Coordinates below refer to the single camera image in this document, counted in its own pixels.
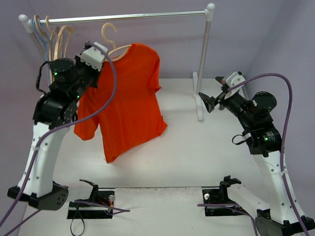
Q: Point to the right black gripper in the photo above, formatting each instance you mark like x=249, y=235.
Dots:
x=219, y=100

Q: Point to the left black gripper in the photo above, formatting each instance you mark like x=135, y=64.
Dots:
x=91, y=77

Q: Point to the wooden hanger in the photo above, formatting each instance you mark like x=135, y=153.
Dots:
x=59, y=39
x=115, y=49
x=54, y=41

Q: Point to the orange t shirt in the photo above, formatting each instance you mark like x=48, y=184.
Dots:
x=133, y=117

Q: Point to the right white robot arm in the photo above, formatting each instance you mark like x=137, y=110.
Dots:
x=281, y=215

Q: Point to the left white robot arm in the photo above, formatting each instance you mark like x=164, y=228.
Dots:
x=54, y=112

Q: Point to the silver white clothes rack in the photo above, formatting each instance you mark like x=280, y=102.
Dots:
x=31, y=25

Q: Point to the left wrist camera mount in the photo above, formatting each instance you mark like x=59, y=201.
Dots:
x=93, y=55

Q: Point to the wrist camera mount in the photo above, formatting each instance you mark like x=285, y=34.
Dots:
x=232, y=80
x=93, y=55

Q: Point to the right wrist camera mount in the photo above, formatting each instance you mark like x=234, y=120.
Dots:
x=232, y=80

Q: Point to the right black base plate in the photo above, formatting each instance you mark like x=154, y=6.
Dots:
x=221, y=205

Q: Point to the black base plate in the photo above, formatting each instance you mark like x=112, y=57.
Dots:
x=221, y=205
x=106, y=197

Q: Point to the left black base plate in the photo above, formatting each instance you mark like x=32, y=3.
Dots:
x=106, y=197

